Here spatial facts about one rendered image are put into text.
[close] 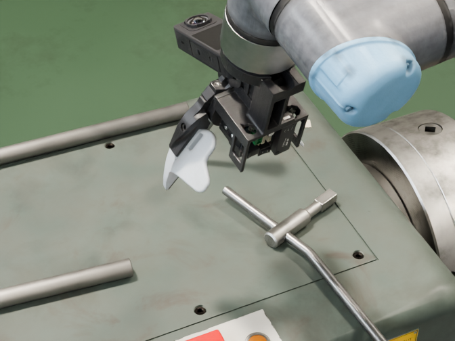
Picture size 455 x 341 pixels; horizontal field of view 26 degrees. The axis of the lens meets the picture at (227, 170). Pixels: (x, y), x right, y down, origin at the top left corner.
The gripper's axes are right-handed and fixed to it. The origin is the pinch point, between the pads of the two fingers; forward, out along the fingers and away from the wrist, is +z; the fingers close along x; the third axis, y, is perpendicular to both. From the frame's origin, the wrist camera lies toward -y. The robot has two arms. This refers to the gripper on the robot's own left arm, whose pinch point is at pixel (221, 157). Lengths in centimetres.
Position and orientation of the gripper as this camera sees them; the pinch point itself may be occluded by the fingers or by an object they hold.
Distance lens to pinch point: 107.8
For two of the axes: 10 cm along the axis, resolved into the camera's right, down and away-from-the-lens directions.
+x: 8.4, -3.7, 3.9
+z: -1.3, 5.7, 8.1
